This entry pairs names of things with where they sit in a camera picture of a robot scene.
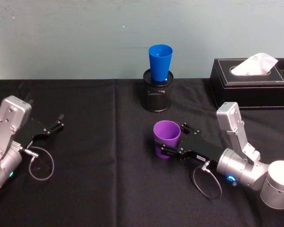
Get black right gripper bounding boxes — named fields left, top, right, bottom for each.
left=155, top=122, right=225, bottom=164

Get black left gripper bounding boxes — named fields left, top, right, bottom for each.
left=17, top=99, right=65, bottom=149

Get purple plastic cup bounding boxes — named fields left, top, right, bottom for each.
left=152, top=120, right=182, bottom=160

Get black mesh pen holder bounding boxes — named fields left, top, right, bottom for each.
left=142, top=68, right=175, bottom=113

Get black table cloth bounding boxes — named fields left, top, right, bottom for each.
left=0, top=77, right=284, bottom=227

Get blue plastic cup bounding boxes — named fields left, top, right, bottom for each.
left=148, top=44, right=174, bottom=83

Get black leather tissue box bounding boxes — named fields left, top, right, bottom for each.
left=209, top=57, right=284, bottom=111

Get white paper tissue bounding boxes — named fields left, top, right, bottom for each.
left=230, top=53, right=279, bottom=77

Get thin dark left gripper cable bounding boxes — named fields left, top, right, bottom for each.
left=23, top=146, right=55, bottom=182

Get thin dark gripper cable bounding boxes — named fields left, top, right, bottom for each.
left=192, top=160, right=223, bottom=200
left=23, top=146, right=55, bottom=182

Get thin dark right gripper cable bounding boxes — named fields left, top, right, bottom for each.
left=192, top=160, right=223, bottom=200

